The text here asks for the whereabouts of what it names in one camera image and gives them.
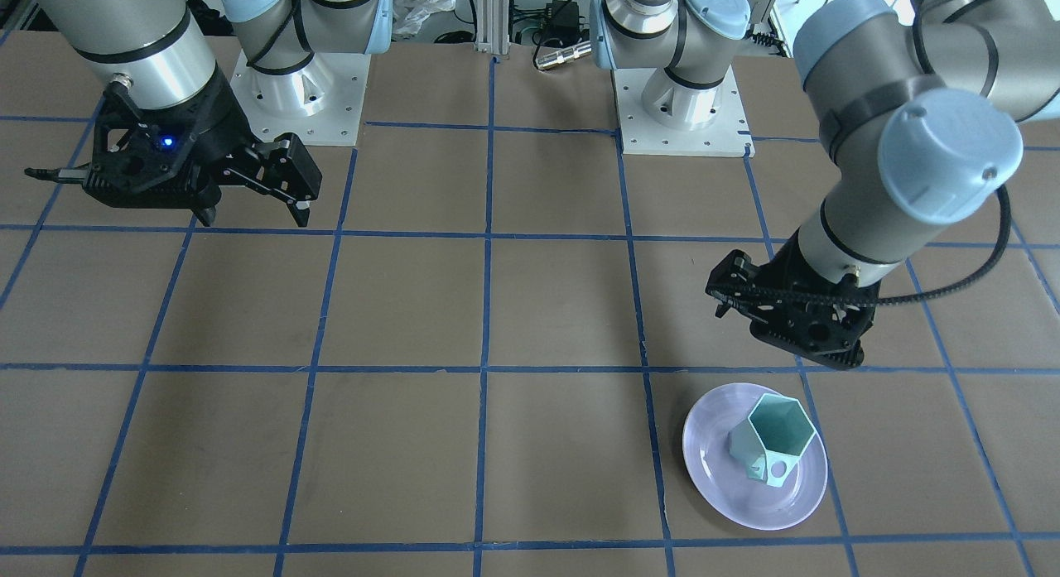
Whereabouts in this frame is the black gripper, image-left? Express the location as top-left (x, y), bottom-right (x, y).
top-left (190, 65), bottom-right (322, 228)

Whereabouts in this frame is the black gripper, image-right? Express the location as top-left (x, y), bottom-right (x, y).
top-left (706, 231), bottom-right (817, 325)

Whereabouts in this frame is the mint green hexagonal cup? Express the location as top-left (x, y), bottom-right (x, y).
top-left (728, 392), bottom-right (817, 488)

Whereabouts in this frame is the silver robot arm, image-right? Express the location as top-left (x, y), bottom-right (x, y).
top-left (706, 0), bottom-right (1058, 328)

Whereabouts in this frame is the lavender plate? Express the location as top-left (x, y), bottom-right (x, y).
top-left (682, 383), bottom-right (828, 531)

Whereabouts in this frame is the metal cylinder connector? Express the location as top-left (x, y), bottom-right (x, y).
top-left (533, 41), bottom-right (593, 71)

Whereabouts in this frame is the black power adapter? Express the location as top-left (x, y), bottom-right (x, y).
top-left (545, 0), bottom-right (581, 34)

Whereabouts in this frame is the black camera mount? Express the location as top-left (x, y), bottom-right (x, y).
top-left (25, 84), bottom-right (218, 209)
top-left (749, 298), bottom-right (875, 371)

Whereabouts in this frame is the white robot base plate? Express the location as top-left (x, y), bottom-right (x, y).
top-left (612, 69), bottom-right (756, 158)
top-left (230, 53), bottom-right (372, 147)

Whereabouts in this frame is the black corrugated cable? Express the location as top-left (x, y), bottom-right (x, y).
top-left (708, 183), bottom-right (1013, 305)

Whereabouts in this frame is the aluminium frame post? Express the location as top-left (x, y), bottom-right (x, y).
top-left (472, 0), bottom-right (512, 60)

